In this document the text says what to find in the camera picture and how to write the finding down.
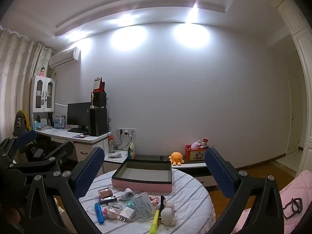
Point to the white charger plug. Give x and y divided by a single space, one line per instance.
126 214

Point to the red white box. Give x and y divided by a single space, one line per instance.
98 84

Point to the black gaming chair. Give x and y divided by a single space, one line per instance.
31 146

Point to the small black device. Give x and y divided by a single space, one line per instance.
163 158

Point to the white hutch cabinet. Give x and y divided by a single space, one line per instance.
42 93

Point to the clear plastic case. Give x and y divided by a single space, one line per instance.
143 206

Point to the teal round case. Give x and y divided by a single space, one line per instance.
130 204

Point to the pink plush toy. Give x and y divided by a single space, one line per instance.
195 145

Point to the black white TV stand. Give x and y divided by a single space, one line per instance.
190 165

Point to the pink quilt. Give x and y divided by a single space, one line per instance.
297 187

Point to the rose gold cup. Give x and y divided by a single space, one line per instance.
104 192

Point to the pink pouch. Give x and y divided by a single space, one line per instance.
114 155

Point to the black computer tower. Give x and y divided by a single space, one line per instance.
98 121

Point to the beige curtain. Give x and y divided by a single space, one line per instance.
14 78

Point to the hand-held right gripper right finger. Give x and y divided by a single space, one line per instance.
219 173

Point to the pink storage box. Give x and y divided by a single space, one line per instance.
141 182

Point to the red packet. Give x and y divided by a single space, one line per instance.
205 142

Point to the white wall outlet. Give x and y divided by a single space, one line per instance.
126 132

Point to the yellow highlighter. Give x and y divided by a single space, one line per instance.
154 221

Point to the small doll figurine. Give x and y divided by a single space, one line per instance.
43 72

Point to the small cream desk lamp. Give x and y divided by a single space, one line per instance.
92 100

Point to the red storage crate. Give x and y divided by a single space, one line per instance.
197 154

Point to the black hair clip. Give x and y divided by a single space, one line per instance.
162 202

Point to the person's left hand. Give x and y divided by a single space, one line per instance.
15 216

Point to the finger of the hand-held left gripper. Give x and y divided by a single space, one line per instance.
24 137
62 151

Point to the pink flower hair clip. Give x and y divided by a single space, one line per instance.
154 199

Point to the black speaker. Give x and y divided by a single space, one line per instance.
100 100

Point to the black eyeglass frame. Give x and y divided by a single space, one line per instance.
291 199

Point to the blue white box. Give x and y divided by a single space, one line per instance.
59 121

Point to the white desk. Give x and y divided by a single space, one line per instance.
82 148

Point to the small white hair dryer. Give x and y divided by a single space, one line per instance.
127 193

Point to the snack bag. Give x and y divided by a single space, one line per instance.
131 151

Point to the white air conditioner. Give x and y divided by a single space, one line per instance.
64 57

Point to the water bottle red cap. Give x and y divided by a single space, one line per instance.
111 143

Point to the white nightstand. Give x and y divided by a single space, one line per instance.
114 163

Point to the black keyboard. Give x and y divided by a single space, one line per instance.
78 130

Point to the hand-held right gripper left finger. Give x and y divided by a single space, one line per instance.
90 173

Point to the black computer monitor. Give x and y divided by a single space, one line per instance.
78 113

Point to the yellow jacket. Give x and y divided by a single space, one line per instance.
27 121

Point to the orange octopus plush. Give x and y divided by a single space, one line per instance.
176 158

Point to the striped white tablecloth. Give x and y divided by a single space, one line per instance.
190 199

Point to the white door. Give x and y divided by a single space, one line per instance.
293 114

